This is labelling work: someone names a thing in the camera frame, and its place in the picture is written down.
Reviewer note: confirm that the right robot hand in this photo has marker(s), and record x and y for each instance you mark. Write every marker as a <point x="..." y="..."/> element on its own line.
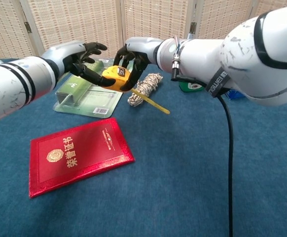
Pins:
<point x="136" y="59"/>

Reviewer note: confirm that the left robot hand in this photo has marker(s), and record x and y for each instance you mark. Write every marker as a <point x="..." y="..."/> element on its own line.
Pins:
<point x="84" y="61"/>

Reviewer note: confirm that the yellow tape measure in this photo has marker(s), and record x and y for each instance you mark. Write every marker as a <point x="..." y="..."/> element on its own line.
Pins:
<point x="115" y="79"/>

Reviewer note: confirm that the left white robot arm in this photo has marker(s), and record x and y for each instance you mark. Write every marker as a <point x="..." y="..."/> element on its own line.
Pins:
<point x="15" y="84"/>

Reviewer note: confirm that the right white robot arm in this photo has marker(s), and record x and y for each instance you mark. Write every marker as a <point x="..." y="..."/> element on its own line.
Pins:
<point x="232" y="61"/>

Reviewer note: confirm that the woven folding screen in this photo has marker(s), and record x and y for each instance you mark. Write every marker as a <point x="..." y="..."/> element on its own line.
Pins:
<point x="143" y="24"/>

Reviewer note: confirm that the green blister pack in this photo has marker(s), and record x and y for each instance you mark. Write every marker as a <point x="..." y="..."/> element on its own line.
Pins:
<point x="89" y="98"/>

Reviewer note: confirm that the green tub with yellow lid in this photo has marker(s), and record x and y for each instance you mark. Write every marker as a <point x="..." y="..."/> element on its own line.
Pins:
<point x="191" y="86"/>

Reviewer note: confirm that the red certificate book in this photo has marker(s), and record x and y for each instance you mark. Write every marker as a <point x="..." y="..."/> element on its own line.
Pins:
<point x="79" y="154"/>

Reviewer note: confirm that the blue toothpaste box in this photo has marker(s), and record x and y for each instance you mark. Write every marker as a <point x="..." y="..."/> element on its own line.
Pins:
<point x="234" y="95"/>

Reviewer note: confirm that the blue table cloth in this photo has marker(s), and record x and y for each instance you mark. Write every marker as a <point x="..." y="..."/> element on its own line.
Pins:
<point x="158" y="172"/>

